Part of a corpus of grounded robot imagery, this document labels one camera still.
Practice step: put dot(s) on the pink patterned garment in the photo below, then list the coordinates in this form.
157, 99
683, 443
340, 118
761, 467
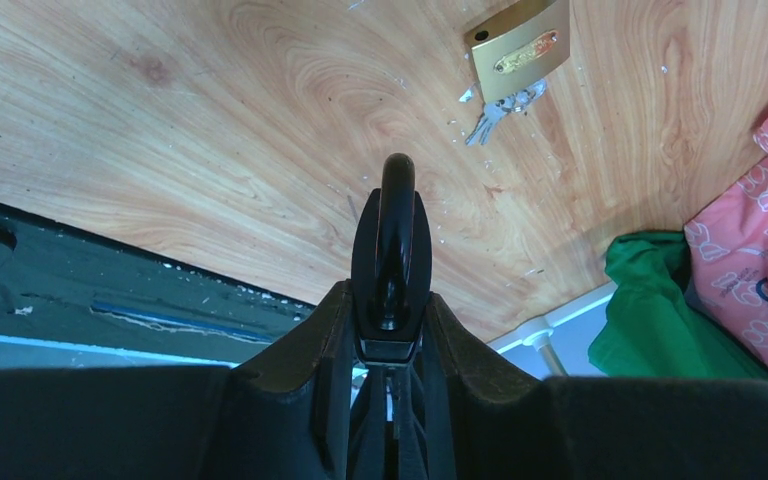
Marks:
728, 241

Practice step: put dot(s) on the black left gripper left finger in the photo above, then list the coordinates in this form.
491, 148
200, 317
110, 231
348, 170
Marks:
284, 414

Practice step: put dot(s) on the black padlock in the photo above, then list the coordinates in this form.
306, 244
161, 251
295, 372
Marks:
391, 267

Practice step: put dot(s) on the small brass key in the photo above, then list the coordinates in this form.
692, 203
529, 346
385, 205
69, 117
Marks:
494, 113

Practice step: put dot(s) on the metal clothes rack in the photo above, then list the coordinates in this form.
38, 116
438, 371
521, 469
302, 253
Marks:
557, 342

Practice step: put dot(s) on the brass padlock steel shackle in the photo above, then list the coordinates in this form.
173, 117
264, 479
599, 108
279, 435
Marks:
519, 46

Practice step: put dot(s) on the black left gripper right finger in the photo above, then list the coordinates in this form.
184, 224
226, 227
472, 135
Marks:
487, 419

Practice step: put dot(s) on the green garment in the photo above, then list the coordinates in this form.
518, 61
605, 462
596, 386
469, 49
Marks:
651, 330

